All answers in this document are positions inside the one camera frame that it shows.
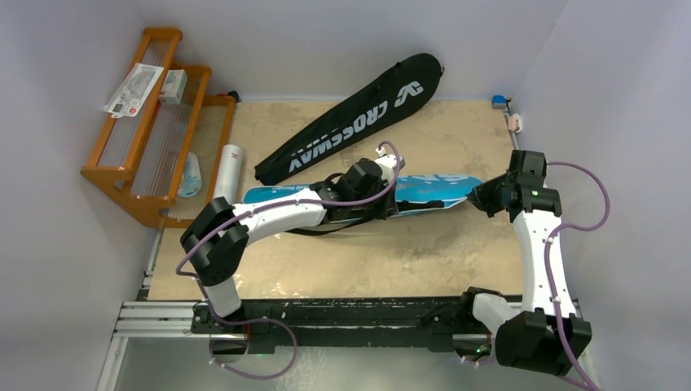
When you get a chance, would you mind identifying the blue racket bag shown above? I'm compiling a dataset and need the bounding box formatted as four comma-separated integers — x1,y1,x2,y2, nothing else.
242,174,482,236

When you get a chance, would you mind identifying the black Crossway racket bag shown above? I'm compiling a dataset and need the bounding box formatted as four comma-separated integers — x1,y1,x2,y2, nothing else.
254,53,444,186

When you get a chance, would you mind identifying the white shuttlecock tube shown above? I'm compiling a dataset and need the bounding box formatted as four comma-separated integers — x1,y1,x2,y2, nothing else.
213,144,244,204

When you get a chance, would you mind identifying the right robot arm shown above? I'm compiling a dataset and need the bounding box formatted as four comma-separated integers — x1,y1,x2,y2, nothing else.
457,150,592,376

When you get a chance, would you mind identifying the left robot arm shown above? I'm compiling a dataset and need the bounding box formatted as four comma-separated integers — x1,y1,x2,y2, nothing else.
180,154,405,333

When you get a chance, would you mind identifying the blue white wipes pack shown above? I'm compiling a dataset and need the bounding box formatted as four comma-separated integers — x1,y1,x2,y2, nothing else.
177,152,203,198

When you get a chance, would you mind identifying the blue clip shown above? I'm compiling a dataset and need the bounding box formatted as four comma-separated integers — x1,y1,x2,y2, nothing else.
491,94,509,111

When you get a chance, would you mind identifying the wooden shelf rack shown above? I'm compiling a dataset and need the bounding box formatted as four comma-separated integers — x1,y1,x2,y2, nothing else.
81,27,240,228

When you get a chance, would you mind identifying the small white green box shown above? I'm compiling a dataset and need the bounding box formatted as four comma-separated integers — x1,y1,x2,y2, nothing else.
158,69,187,104

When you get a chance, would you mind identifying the white plastic package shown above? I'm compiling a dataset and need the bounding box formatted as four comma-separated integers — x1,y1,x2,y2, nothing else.
103,63,164,119

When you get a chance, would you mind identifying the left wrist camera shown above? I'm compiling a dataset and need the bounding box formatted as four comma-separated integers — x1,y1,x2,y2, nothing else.
374,154,406,182

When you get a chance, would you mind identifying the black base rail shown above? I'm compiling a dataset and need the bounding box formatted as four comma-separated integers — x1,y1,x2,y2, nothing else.
191,292,489,354

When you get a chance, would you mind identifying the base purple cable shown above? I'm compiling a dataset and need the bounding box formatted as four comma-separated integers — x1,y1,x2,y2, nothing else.
207,315,300,379

